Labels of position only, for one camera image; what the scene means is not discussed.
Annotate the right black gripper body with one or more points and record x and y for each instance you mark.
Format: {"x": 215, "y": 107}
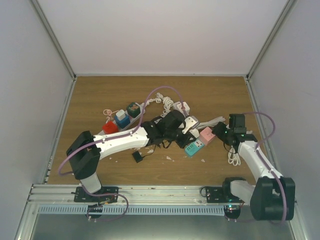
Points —
{"x": 220, "y": 134}

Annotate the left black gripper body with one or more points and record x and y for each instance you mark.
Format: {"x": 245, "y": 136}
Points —
{"x": 181, "y": 143}

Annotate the teal power strip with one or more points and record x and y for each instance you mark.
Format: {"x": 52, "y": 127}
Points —
{"x": 193, "y": 148}

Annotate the pink cube socket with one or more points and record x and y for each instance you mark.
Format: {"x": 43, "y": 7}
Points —
{"x": 206, "y": 136}

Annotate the white cube socket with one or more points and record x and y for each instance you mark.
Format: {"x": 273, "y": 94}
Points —
{"x": 183, "y": 108}

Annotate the black charger plug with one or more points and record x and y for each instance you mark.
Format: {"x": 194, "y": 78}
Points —
{"x": 139, "y": 156}

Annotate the white charger plug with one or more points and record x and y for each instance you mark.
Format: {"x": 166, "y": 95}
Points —
{"x": 121, "y": 115}

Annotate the red cube socket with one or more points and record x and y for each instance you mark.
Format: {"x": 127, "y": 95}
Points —
{"x": 110, "y": 128}

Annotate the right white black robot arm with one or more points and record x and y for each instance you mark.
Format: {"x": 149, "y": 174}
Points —
{"x": 272, "y": 198}

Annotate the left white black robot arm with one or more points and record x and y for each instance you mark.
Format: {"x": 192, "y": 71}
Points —
{"x": 87, "y": 150}

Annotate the white grey power strip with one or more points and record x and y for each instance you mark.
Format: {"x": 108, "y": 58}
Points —
{"x": 194, "y": 132}

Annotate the white multicolour power strip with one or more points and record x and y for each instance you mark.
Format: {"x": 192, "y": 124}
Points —
{"x": 111, "y": 114}

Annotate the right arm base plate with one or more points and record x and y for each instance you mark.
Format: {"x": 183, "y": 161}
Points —
{"x": 232, "y": 205}

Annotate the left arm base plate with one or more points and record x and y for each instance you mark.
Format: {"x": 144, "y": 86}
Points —
{"x": 96, "y": 201}

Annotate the grey slotted cable duct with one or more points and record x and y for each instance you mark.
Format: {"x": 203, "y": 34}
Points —
{"x": 194, "y": 210}

